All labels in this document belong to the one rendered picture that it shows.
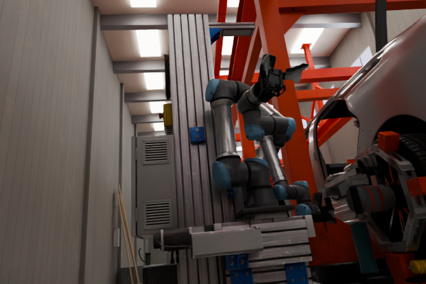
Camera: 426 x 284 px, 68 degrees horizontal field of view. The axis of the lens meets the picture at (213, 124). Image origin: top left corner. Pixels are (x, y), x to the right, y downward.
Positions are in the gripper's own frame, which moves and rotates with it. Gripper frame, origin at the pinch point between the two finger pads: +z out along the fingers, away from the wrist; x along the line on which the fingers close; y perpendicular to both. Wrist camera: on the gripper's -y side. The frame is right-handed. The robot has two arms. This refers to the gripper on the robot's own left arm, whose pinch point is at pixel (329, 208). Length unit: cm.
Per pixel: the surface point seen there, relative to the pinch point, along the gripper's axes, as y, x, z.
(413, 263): 30.1, 36.5, -6.1
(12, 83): -179, -289, -99
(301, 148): -47, -21, 23
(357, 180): -9.1, 27.1, -24.3
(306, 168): -31.3, -20.2, 23.4
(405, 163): -14, 47, -14
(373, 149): -26.4, 33.3, -4.5
